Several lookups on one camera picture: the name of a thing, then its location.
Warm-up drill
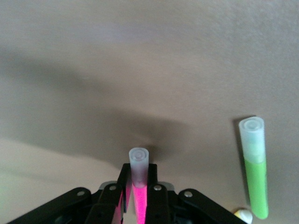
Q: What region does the pink highlighter marker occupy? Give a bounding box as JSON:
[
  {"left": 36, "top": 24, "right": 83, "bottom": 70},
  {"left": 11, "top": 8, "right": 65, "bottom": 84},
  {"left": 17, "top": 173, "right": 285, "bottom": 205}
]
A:
[{"left": 128, "top": 147, "right": 150, "bottom": 224}]

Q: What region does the yellow highlighter marker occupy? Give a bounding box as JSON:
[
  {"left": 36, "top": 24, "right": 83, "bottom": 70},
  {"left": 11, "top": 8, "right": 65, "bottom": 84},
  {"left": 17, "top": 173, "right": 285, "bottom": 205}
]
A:
[{"left": 233, "top": 207, "right": 253, "bottom": 224}]

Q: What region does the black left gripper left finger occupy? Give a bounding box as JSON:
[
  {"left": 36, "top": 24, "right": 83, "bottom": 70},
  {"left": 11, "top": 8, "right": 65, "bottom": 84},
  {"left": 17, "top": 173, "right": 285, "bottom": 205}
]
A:
[{"left": 7, "top": 163, "right": 132, "bottom": 224}]

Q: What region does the green highlighter marker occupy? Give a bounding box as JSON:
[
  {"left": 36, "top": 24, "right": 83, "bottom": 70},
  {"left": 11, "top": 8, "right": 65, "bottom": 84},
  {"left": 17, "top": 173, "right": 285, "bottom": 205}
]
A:
[{"left": 238, "top": 116, "right": 269, "bottom": 220}]

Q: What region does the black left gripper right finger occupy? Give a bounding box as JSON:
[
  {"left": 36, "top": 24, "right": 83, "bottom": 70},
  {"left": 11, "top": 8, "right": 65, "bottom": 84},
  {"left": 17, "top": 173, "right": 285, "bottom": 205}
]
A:
[{"left": 144, "top": 164, "right": 246, "bottom": 224}]

